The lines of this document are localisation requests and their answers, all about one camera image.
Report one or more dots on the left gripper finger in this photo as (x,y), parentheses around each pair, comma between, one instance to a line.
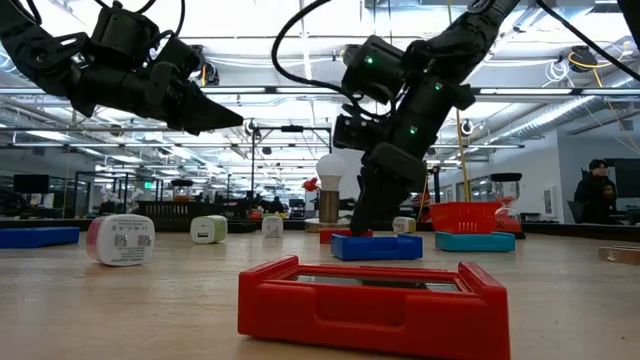
(200,112)

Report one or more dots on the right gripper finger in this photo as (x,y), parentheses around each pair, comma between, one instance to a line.
(372,210)

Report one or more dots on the blue digital clock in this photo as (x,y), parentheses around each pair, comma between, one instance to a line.
(377,248)
(35,237)

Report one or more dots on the teal digital clock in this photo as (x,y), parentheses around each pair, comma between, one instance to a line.
(475,242)

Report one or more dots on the black plastic tray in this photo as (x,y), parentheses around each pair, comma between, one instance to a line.
(160,212)

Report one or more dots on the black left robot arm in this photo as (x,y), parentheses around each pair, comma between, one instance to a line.
(30,50)

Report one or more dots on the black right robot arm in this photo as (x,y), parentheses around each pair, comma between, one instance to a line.
(465,35)

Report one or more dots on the white bulb lamp brass stand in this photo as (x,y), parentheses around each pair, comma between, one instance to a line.
(330,172)

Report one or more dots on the red plastic tray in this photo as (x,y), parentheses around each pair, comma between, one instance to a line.
(465,217)

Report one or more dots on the black monitor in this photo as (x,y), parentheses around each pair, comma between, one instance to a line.
(627,177)
(31,184)

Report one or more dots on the red sand hourglass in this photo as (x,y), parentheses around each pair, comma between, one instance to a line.
(507,220)

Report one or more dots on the person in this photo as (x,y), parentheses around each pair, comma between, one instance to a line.
(595,192)

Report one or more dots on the pink wall charger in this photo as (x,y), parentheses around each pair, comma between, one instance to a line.
(122,240)

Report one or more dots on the black aluminium frame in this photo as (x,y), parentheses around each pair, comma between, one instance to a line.
(560,229)

